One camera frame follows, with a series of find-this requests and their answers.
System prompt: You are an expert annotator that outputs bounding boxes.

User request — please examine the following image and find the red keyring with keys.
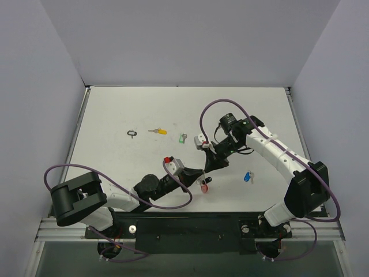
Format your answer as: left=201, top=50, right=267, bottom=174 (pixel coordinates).
left=196, top=172, right=209, bottom=193

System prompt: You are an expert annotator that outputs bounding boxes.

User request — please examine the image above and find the key with blue tag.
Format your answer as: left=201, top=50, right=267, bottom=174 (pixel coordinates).
left=244, top=171, right=254, bottom=184

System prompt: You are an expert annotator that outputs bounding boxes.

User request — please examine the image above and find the black tag with small key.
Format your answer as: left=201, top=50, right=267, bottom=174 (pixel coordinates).
left=201, top=177, right=212, bottom=185

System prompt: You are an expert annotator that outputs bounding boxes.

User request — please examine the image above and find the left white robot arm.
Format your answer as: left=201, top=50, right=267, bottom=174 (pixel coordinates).
left=48, top=162, right=204, bottom=238

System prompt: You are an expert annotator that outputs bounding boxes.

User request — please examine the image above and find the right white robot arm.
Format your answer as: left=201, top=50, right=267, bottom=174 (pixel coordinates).
left=194, top=113, right=331, bottom=236

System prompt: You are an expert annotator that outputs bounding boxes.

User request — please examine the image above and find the key with green tag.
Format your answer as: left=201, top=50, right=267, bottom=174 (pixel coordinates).
left=179, top=133, right=187, bottom=144

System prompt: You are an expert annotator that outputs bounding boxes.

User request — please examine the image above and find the key with yellow tag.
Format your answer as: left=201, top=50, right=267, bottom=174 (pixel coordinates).
left=149, top=128, right=168, bottom=135

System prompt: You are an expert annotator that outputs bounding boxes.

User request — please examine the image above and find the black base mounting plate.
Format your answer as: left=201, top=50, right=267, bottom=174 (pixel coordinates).
left=85, top=212, right=292, bottom=256

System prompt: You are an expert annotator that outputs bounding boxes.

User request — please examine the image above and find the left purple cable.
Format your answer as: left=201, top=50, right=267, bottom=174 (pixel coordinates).
left=43, top=161, right=193, bottom=209

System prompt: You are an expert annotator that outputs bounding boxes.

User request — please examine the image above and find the purple cable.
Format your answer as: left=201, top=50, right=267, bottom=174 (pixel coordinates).
left=43, top=161, right=193, bottom=209
left=199, top=99, right=341, bottom=222

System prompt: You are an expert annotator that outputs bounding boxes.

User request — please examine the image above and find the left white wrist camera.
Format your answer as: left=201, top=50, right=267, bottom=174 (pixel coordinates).
left=163, top=157, right=185, bottom=176

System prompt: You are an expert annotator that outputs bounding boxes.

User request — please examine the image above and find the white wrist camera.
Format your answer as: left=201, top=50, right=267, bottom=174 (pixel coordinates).
left=163, top=157, right=185, bottom=176
left=194, top=133, right=216, bottom=153

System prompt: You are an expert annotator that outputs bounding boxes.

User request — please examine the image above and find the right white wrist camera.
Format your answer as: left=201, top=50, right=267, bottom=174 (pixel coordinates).
left=194, top=133, right=216, bottom=153

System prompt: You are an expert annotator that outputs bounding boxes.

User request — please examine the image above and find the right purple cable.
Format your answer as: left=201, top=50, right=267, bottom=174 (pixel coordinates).
left=199, top=99, right=341, bottom=222

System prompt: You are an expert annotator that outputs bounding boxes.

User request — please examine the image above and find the aluminium frame rail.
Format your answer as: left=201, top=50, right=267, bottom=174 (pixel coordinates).
left=26, top=212, right=352, bottom=276

